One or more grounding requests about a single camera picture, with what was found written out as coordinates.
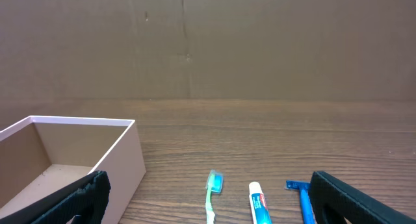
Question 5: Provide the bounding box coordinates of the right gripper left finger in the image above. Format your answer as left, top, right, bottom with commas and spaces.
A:
1, 171, 111, 224

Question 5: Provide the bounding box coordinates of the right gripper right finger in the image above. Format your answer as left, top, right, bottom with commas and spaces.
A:
309, 171, 415, 224

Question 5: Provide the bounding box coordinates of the blue disposable razor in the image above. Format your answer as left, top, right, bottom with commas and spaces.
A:
285, 180, 315, 224

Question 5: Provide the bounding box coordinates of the white teal toothpaste tube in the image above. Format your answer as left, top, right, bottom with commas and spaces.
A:
249, 182, 272, 224

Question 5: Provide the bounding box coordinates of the green white toothbrush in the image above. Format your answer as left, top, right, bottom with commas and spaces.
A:
205, 169, 224, 224

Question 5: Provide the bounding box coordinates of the white cardboard box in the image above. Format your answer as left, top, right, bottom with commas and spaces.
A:
1, 116, 146, 223

